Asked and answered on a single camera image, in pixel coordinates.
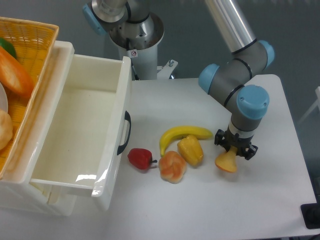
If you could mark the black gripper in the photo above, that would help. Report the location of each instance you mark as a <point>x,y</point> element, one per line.
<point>244,147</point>

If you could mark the toy bread slice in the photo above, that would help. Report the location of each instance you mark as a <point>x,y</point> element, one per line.
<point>226,161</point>

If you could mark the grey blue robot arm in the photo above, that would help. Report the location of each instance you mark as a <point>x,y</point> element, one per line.
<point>227,84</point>

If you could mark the toy knotted bread roll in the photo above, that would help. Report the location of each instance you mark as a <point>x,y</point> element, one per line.
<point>172,167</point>

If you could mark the yellow toy bell pepper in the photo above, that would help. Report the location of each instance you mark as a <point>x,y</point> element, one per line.
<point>191,151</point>

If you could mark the yellow toy banana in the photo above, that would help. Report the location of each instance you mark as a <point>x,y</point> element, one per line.
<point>180,132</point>

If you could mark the red toy bell pepper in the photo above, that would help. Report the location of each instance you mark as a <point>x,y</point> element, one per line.
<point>141,158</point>

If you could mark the black device at edge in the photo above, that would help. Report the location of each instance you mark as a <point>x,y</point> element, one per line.
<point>311,215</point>

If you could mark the white plastic drawer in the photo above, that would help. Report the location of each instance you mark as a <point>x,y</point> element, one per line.
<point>79,153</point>

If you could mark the white drawer cabinet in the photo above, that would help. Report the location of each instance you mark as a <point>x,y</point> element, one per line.
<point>17,190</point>

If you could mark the yellow wicker basket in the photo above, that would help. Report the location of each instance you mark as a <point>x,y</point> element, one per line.
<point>33,42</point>

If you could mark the round toy bun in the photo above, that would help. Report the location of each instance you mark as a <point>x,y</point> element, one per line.
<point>6,129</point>

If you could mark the orange toy baguette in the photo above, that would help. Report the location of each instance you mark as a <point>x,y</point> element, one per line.
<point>14,76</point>

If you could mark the green toy pepper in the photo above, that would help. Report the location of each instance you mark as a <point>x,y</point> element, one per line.
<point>6,45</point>

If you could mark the black drawer handle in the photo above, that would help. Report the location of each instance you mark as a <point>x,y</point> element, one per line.
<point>126,133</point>

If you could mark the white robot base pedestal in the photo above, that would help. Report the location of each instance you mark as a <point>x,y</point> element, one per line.
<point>139,42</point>

